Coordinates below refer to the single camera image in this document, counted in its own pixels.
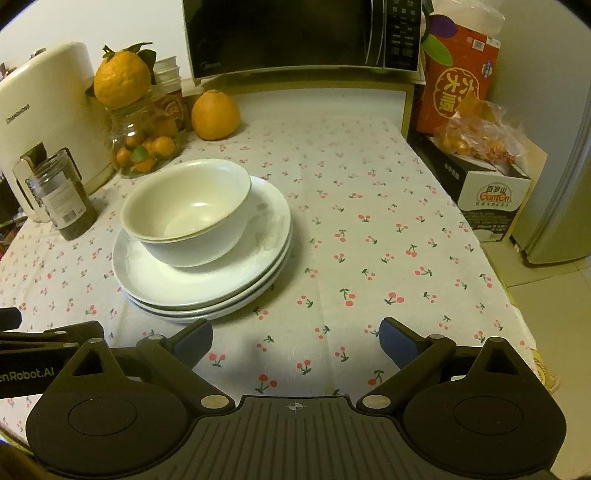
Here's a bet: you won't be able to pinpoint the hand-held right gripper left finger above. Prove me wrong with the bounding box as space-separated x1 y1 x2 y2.
62 318 230 413

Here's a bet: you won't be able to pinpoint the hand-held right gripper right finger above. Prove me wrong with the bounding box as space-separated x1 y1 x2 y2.
356 318 532 412

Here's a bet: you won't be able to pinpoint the blue patterned plate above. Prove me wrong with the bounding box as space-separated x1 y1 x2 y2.
121 231 294 317
131 249 293 322

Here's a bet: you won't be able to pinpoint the plain white plate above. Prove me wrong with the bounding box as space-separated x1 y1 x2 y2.
112 175 293 311

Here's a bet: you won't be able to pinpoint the white bowl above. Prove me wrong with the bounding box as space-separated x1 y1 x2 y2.
134 203 252 268

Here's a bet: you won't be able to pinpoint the cream bowl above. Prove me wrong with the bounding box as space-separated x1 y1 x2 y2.
129 198 252 244
121 159 252 241

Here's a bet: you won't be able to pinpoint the plastic jar with dark contents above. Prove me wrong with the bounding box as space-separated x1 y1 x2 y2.
28 148 99 241

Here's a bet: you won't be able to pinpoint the cherry print tablecloth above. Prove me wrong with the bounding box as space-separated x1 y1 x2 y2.
0 115 539 444

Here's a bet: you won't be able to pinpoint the black and white cardboard box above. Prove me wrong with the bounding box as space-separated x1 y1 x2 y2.
411 134 532 243

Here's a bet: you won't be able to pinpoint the small mandarin oranges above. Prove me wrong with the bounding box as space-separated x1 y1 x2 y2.
113 124 177 175

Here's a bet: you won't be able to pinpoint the cream air fryer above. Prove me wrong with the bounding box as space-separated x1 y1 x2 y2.
0 41 116 222

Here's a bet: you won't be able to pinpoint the plastic bag of oranges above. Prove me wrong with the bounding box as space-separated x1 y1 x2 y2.
434 99 548 178

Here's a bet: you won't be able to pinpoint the clear glass jar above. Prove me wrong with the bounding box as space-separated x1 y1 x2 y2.
108 88 178 179

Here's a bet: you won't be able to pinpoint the jar with patterned label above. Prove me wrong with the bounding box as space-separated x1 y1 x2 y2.
154 88 190 134

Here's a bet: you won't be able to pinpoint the silver refrigerator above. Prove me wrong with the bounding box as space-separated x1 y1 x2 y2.
510 0 591 266

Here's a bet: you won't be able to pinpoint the large orange with leaves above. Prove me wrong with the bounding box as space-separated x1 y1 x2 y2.
85 42 158 110

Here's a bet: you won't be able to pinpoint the red carton box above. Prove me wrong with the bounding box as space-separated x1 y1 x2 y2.
416 23 502 137

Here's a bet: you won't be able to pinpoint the stacked white containers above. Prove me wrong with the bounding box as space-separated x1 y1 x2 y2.
152 56 183 90

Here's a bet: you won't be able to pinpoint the black microwave oven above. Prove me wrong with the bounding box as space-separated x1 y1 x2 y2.
181 0 424 81

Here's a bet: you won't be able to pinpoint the clear plastic bag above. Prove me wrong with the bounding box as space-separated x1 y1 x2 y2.
422 0 506 51

